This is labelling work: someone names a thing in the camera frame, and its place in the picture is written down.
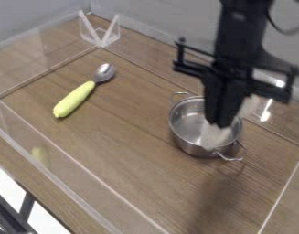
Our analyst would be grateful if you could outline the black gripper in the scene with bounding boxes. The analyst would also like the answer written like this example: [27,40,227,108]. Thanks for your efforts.
[172,12,299,129]

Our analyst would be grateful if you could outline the silver pot with handles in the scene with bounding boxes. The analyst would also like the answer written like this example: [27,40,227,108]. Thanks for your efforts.
[168,91,247,162]

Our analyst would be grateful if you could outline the plush mushroom toy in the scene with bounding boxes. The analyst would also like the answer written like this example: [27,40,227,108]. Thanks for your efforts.
[200,95,260,151]

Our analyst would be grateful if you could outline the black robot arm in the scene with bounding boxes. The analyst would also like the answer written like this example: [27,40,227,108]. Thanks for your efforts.
[173,0,299,128]

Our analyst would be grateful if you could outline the dark metal table leg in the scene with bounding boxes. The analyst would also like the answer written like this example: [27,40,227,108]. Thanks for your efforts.
[0,193,37,234]

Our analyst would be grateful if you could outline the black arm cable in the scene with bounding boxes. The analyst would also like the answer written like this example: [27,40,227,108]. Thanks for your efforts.
[264,0,299,37]

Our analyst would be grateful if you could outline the spoon with yellow-green handle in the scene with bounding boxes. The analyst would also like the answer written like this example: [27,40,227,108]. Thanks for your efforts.
[51,63,116,118]

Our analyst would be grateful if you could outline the clear acrylic enclosure wall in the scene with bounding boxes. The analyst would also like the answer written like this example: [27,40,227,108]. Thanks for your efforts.
[0,19,299,234]

